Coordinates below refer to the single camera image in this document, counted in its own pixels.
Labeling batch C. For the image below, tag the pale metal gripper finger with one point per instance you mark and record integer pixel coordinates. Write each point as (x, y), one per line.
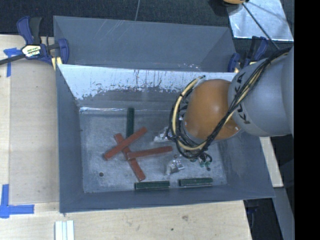
(161, 137)
(175, 166)

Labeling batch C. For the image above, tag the red-brown flat block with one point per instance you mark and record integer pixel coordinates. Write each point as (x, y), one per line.
(136, 169)
(125, 144)
(152, 152)

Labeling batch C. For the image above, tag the dark green flat block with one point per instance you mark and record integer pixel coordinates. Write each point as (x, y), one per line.
(195, 182)
(130, 121)
(152, 185)

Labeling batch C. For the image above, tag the grey metal bin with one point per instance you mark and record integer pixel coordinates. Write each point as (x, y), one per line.
(140, 46)

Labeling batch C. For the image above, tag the pale wood board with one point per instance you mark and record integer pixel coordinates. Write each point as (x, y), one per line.
(32, 134)

